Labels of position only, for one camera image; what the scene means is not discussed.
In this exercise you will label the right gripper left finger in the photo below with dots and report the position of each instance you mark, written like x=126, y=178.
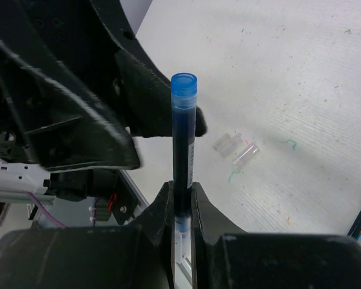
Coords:
x=157, y=221

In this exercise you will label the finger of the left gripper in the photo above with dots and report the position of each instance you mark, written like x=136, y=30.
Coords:
x=145, y=90

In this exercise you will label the clear pen cap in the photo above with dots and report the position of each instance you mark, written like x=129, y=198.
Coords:
x=246, y=155
x=232, y=145
x=218, y=144

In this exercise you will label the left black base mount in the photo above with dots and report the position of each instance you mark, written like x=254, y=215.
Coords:
x=113, y=197

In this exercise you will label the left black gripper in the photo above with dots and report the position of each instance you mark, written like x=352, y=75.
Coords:
x=60, y=80

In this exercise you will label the dark navy pen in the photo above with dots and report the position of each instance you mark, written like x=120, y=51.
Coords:
x=183, y=111

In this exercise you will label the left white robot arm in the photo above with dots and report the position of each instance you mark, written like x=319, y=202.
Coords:
x=20, y=179

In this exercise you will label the aluminium front rail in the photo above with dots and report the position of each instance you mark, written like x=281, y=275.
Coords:
x=139, y=254

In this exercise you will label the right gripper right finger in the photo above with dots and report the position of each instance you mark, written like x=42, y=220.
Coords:
x=210, y=267

